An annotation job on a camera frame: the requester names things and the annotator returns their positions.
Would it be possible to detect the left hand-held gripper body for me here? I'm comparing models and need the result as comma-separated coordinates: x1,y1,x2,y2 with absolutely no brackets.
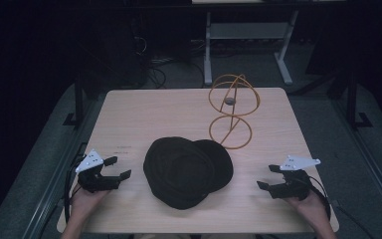
75,148,121,194

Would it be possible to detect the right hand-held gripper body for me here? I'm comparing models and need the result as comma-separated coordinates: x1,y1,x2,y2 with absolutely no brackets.
269,154,322,201

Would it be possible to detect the black hat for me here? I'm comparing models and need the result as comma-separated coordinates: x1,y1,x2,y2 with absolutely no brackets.
142,135,235,211

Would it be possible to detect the gold wire hat stand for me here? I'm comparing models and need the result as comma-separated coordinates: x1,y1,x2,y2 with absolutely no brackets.
207,73,262,150

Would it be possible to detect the person's left hand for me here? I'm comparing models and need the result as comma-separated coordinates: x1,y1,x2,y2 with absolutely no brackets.
69,184,111,221

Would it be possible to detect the person's right hand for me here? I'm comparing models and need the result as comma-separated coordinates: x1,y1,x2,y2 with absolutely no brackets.
284,189,330,224

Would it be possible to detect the black metal stand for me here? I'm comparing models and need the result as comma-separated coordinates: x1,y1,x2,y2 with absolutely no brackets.
343,71,374,131
62,74,87,127

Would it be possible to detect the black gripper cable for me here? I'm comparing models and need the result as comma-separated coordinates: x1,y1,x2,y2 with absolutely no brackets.
306,174,333,221
63,142,88,224

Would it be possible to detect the grey metal floor rail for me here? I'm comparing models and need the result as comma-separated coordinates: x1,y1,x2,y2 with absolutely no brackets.
331,98,382,231
21,140,93,239

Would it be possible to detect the bundle of floor cables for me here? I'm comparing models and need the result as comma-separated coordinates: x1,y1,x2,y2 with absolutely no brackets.
143,56,207,90

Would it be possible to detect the white metal frame desk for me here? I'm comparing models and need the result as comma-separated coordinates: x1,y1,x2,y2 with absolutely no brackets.
191,0,300,87

